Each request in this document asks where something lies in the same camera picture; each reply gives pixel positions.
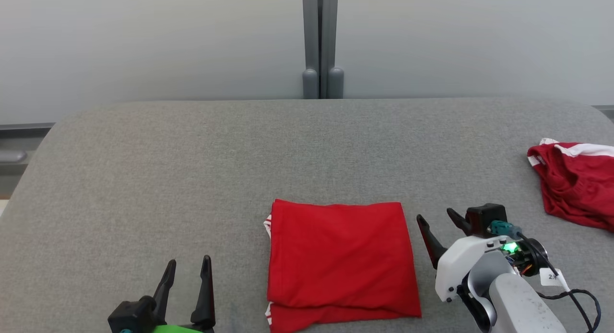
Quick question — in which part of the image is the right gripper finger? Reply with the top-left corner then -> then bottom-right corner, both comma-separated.
416,214 -> 449,270
446,207 -> 474,237

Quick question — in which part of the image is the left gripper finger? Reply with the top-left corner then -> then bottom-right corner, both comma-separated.
190,255 -> 217,330
153,259 -> 177,320

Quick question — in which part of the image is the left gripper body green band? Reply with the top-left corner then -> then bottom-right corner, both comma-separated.
153,323 -> 204,333

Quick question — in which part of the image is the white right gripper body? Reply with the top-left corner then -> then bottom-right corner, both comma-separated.
435,234 -> 520,305

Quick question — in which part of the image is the red jersey white trim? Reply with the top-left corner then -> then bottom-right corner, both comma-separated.
263,199 -> 423,333

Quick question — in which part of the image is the red shorts white stripe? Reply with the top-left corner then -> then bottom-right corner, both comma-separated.
527,138 -> 614,233

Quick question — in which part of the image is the white paper tag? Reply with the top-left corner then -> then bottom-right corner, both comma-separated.
539,268 -> 569,291

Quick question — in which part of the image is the teal cable connector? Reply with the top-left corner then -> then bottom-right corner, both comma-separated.
488,220 -> 522,241

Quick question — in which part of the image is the thin black cable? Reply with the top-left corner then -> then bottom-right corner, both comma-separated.
516,232 -> 603,333

